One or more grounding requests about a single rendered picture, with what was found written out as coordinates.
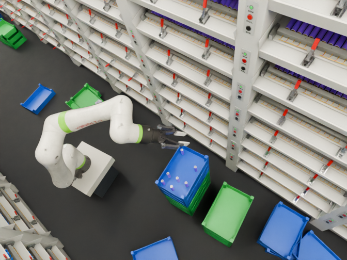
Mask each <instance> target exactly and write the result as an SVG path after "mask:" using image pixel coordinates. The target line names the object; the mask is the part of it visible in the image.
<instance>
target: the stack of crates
mask: <svg viewBox="0 0 347 260"><path fill-rule="evenodd" d="M253 199H254V197H253V196H249V195H247V194H245V193H243V192H241V191H239V190H238V189H236V188H234V187H232V186H230V185H228V184H227V183H226V182H224V183H223V185H222V187H221V189H220V191H219V193H218V195H217V197H216V198H215V200H214V202H213V204H212V206H211V208H210V210H209V212H208V213H207V215H206V217H205V219H204V221H203V222H202V227H203V230H204V232H205V233H207V234H208V235H210V236H211V237H213V238H215V239H216V240H218V241H219V242H221V243H223V244H224V245H226V246H227V247H229V248H230V246H231V245H232V243H233V241H234V239H235V237H236V235H237V233H238V231H239V229H240V227H241V225H242V222H243V220H244V218H245V216H246V214H247V212H248V210H249V208H250V206H251V203H252V201H253Z"/></svg>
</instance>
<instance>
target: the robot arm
mask: <svg viewBox="0 0 347 260"><path fill-rule="evenodd" d="M132 112H133V104H132V101H131V100H130V99H129V98H128V97H127V96H125V95H118V96H116V97H113V98H111V99H109V100H107V101H105V102H101V103H98V104H95V105H91V106H88V107H83V108H78V109H71V110H68V111H63V112H59V113H56V114H53V115H50V116H48V117H47V118H46V120H45V122H44V126H43V132H42V136H41V139H40V141H39V144H38V146H37V148H36V151H35V157H36V159H37V161H38V162H39V163H41V164H42V165H43V166H45V167H46V169H47V170H48V172H49V173H50V175H51V177H52V182H53V184H54V185H55V186H56V187H58V188H66V187H69V188H70V187H71V185H72V183H73V182H74V181H75V180H76V179H77V178H81V179H82V177H83V176H82V174H83V173H85V172H86V171H87V170H88V169H89V168H90V166H91V159H90V158H89V157H88V156H87V155H83V153H81V152H80V151H79V150H78V149H77V148H75V147H74V146H73V145H71V144H64V145H63V143H64V138H65V136H66V134H68V133H71V132H75V131H78V130H79V129H82V128H85V127H87V126H90V125H93V124H96V123H99V122H103V121H107V120H111V124H110V130H109V134H110V137H111V139H112V140H113V141H114V142H116V143H118V144H125V143H140V144H149V143H158V144H160V145H161V149H174V150H176V149H178V148H179V147H182V146H188V145H189V144H190V143H189V142H183V141H179V142H176V141H173V140H170V139H168V138H167V137H166V135H170V134H174V135H177V136H185V135H186V134H187V133H185V132H181V131H178V130H177V129H175V128H174V127H173V126H163V125H160V124H159V125H158V126H157V127H156V128H151V126H148V125H140V124H134V123H133V120H132ZM162 130H165V131H162ZM165 143H167V144H165Z"/></svg>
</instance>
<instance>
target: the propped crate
mask: <svg viewBox="0 0 347 260"><path fill-rule="evenodd" d="M70 99H71V100H72V102H74V103H75V104H76V105H77V106H78V107H79V108H83V107H88V106H91V105H95V102H97V101H98V100H101V101H102V102H104V101H103V100H102V99H101V98H100V97H99V96H97V95H96V94H95V93H94V92H93V91H92V90H91V89H89V88H88V87H87V86H86V85H84V88H82V89H81V90H80V91H79V92H78V93H77V94H76V95H75V96H74V97H70Z"/></svg>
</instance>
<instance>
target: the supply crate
mask: <svg viewBox="0 0 347 260"><path fill-rule="evenodd" d="M181 149H183V151H184V155H182V154H181V151H180V150H181ZM208 162H209V157H208V156H207V155H205V156H204V155H202V154H200V153H198V152H196V151H194V150H192V149H190V148H188V147H186V146H182V147H179V148H178V149H177V151H176V152H175V154H174V156H173V157H172V159H171V160H170V162H169V163H168V165H167V166H166V168H165V170H164V171H163V173H162V174H161V176H160V177H159V179H158V180H156V181H155V183H156V185H157V186H158V187H160V188H161V189H163V190H164V191H166V192H168V193H169V194H171V195H173V196H175V197H176V198H178V199H180V200H181V201H183V202H185V201H186V200H187V198H188V196H189V195H190V193H191V191H192V189H193V188H194V186H195V184H196V183H197V181H198V179H199V177H200V176H201V174H202V172H203V170H204V168H205V167H206V165H207V163H208ZM194 166H197V170H198V171H197V172H195V170H194ZM167 172H169V173H170V175H171V178H169V177H168V176H167ZM177 176H178V177H179V180H180V182H179V183H178V182H177V180H176V177H177ZM161 180H164V182H165V183H166V184H165V185H163V184H162V183H161ZM186 181H187V182H188V187H186V186H185V182H186ZM170 185H173V187H174V189H175V190H174V191H172V189H171V188H170Z"/></svg>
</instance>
